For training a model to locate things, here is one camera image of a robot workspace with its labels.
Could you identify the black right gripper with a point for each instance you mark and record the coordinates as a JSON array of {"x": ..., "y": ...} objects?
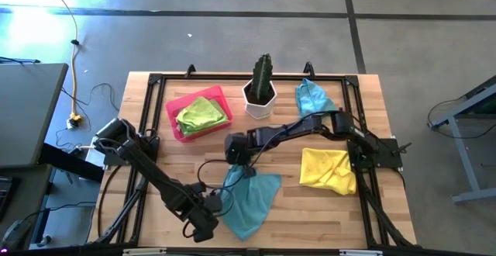
[{"x": 240, "y": 149}]

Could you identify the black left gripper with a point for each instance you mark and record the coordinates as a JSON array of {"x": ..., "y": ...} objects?
[{"x": 213, "y": 203}]

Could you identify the large teal microfiber towel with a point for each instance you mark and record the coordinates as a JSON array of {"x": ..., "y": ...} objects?
[{"x": 252, "y": 205}]

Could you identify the pink plastic bin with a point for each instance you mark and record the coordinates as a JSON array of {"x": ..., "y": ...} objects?
[{"x": 172, "y": 112}]

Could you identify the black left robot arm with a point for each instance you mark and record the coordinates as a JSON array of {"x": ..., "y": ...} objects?
[{"x": 155, "y": 174}]

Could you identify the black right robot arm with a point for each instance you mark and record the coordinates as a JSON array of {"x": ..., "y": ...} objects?
[{"x": 294, "y": 128}]

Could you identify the yellow microfiber towel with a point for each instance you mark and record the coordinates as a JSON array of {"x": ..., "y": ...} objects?
[{"x": 329, "y": 170}]

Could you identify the white hexagonal plant pot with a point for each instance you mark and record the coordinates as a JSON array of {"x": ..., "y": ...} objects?
[{"x": 259, "y": 110}]

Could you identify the dark green cactus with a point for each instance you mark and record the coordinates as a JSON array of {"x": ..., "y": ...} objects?
[{"x": 261, "y": 75}]

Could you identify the small light blue towel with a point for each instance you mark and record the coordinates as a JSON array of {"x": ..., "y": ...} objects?
[{"x": 312, "y": 97}]

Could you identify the white power box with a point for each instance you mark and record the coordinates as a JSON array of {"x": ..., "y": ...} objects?
[{"x": 93, "y": 157}]

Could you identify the black desk crossbar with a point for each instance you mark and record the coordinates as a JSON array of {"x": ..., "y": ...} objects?
[{"x": 69, "y": 163}]

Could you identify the dark desk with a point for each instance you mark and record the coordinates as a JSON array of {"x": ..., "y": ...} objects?
[{"x": 23, "y": 194}]

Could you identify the black computer mouse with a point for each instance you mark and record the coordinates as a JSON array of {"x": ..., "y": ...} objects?
[{"x": 15, "y": 234}]

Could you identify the grey desk top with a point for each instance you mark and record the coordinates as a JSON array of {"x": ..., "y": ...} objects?
[{"x": 27, "y": 112}]

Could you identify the grey metal stand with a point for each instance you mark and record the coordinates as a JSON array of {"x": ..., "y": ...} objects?
[{"x": 463, "y": 159}]

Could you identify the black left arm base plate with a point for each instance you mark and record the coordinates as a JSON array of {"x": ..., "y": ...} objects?
[{"x": 153, "y": 155}]

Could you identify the black metal table frame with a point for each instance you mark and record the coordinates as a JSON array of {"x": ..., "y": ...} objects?
[{"x": 252, "y": 77}]

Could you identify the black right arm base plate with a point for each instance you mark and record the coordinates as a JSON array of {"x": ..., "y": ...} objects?
[{"x": 383, "y": 157}]

